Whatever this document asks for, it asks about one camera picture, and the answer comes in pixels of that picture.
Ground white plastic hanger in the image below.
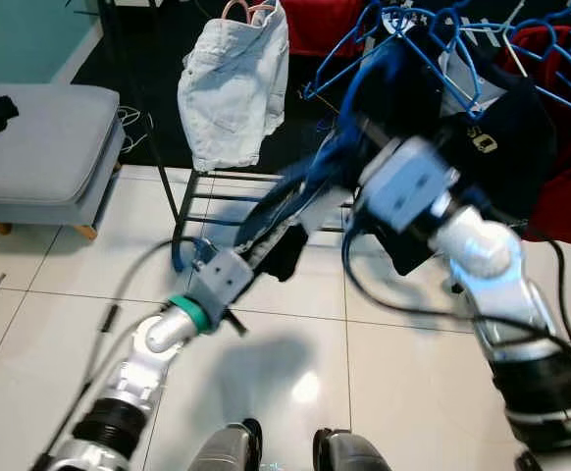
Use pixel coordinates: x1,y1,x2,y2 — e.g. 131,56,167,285
482,0,561,60

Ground pink plastic hanger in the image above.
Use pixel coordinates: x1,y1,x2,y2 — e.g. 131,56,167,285
220,0,279,26

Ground dark red garment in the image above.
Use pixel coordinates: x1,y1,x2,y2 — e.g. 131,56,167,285
506,25,571,244

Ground navy t-shirt with logo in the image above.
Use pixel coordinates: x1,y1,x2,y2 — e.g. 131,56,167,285
433,49,561,222

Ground right robot leg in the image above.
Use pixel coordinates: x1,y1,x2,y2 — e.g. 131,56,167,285
313,427,389,471

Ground robot leg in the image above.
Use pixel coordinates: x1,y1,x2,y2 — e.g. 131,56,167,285
313,427,389,471
187,420,262,471

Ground black metal clothes rack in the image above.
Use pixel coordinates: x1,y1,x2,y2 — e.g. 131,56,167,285
94,0,571,246

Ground bright red t-shirt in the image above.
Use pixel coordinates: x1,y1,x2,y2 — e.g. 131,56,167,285
284,0,370,58

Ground pale denim shorts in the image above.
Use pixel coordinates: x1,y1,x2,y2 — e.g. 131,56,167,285
178,5,291,173

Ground left robot leg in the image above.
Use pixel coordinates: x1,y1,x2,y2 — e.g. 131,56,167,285
187,420,262,471

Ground grey seat cushion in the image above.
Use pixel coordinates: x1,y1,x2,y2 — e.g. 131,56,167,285
0,83,127,239

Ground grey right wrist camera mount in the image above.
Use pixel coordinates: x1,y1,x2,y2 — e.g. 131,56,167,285
357,137,460,234

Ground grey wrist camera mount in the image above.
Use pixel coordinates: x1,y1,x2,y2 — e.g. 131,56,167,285
357,137,460,234
185,247,257,320

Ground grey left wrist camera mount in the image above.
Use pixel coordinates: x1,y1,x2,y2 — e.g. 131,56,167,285
185,247,257,320

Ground white cable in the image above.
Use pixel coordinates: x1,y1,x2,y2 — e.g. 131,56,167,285
117,106,144,158

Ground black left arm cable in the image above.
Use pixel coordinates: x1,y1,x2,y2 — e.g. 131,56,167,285
50,235,218,462

